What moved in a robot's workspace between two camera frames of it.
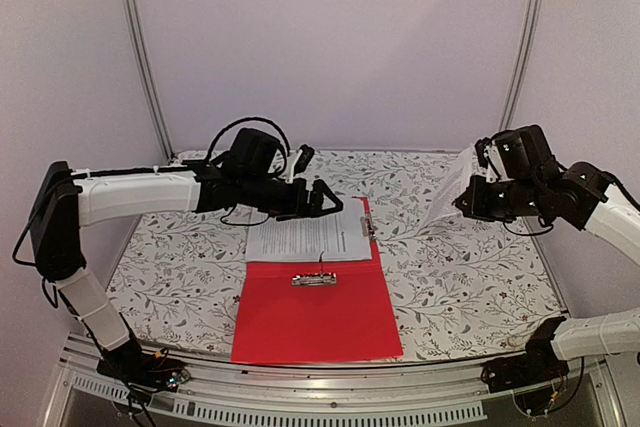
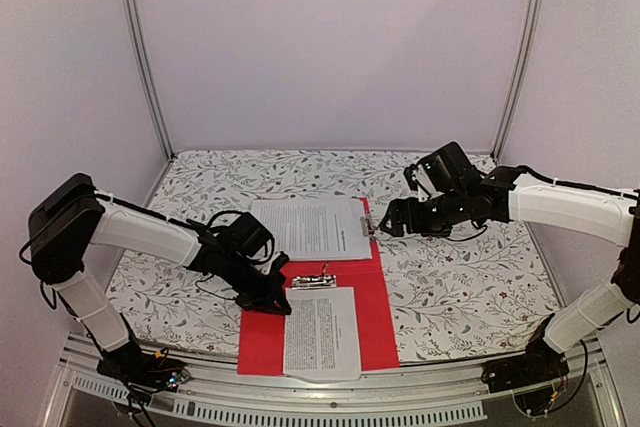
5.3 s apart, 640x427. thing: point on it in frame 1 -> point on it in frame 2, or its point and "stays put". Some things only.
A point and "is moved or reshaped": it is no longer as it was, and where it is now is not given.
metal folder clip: x=368 y=229 stays put
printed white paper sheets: x=338 y=235 stays put
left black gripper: x=300 y=207 -> x=264 y=302
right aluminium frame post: x=531 y=37 stays put
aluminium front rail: x=257 y=393 stays put
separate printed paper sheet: x=460 y=179 is moved or reshaped
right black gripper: x=475 y=206 -> x=396 y=210
